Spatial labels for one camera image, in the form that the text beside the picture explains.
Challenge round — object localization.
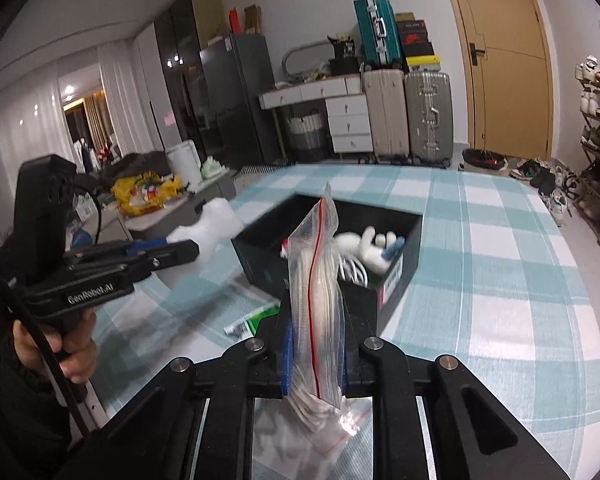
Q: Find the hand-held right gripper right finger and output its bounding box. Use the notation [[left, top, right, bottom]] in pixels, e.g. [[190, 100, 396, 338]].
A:
[[341, 305, 571, 480]]

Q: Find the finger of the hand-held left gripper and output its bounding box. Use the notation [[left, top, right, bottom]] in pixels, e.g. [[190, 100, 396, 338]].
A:
[[122, 240, 201, 283], [62, 239, 173, 263]]

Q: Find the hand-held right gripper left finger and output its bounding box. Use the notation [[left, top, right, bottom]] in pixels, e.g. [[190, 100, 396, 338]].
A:
[[67, 292, 297, 480]]

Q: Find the white plastic packet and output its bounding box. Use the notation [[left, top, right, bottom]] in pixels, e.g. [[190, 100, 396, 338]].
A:
[[167, 197, 243, 261]]

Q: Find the green white medicine packet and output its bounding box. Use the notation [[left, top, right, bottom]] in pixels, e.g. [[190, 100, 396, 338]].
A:
[[223, 305, 281, 340]]

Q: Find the black storage box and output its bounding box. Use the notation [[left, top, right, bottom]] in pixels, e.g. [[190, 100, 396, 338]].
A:
[[230, 191, 424, 337]]

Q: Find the zip bag of cream rope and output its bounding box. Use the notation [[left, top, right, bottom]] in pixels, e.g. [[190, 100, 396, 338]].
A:
[[282, 182, 373, 453]]

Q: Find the white charging cable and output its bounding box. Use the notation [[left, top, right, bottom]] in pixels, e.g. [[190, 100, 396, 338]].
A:
[[337, 255, 369, 289]]

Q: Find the white plush toy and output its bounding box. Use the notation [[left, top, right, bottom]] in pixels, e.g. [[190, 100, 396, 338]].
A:
[[334, 226, 406, 275]]

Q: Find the person's left forearm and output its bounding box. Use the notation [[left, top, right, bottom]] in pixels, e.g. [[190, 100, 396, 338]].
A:
[[0, 305, 83, 480]]

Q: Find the person's left hand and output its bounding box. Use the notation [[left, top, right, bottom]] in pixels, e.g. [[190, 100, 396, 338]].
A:
[[12, 307, 98, 388]]

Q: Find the yellow plastic bag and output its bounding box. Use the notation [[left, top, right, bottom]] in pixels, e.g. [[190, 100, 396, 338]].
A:
[[111, 171, 183, 216]]

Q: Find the grey low cabinet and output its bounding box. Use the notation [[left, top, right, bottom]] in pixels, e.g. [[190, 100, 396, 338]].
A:
[[100, 175, 237, 241]]

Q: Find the dark clothes pile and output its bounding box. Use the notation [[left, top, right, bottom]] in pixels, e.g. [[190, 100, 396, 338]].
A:
[[87, 150, 168, 186]]

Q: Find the white air purifier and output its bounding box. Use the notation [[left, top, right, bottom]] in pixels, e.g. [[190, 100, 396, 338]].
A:
[[166, 141, 203, 191]]

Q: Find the white curtain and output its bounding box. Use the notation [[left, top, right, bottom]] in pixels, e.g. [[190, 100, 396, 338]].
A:
[[97, 40, 151, 156]]

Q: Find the teal checked tablecloth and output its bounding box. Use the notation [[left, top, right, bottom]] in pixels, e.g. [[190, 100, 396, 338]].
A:
[[87, 162, 600, 480]]

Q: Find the grey refrigerator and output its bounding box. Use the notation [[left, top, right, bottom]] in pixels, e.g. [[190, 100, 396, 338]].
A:
[[200, 32, 281, 166]]

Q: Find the dark glass cabinet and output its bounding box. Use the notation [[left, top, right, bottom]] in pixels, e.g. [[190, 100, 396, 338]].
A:
[[152, 0, 226, 161]]

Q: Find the woven basket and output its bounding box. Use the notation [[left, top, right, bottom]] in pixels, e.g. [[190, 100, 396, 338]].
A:
[[286, 114, 328, 149]]

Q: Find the white desk with drawers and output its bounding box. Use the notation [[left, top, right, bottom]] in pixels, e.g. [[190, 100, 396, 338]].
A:
[[258, 74, 373, 158]]

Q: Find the oval mirror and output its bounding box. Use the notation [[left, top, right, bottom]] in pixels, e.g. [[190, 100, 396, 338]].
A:
[[281, 40, 336, 81]]

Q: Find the black red bag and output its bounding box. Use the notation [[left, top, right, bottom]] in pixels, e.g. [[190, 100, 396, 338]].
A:
[[462, 147, 508, 171]]

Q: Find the beige suitcase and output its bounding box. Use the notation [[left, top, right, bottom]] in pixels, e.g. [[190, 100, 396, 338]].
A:
[[362, 67, 412, 163]]

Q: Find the tall brown cardboard box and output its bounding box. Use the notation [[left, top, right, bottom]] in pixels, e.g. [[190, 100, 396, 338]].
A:
[[243, 4, 262, 35]]

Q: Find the silver suitcase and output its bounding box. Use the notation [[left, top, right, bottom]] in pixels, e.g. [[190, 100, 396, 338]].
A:
[[404, 71, 453, 167]]

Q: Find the black paper bag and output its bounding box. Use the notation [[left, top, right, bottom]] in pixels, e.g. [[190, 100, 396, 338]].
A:
[[327, 35, 361, 76]]

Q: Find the pile of shoes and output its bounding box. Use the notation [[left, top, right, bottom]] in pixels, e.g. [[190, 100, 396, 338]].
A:
[[507, 157, 576, 226]]

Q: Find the teal suitcase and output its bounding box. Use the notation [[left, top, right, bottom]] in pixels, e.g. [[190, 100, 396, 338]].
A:
[[353, 0, 398, 68]]

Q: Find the yellow black shoe box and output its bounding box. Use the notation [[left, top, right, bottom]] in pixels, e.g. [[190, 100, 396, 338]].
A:
[[407, 55, 441, 74]]

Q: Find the wooden door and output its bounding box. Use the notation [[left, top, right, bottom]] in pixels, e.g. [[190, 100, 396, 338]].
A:
[[437, 0, 556, 161]]

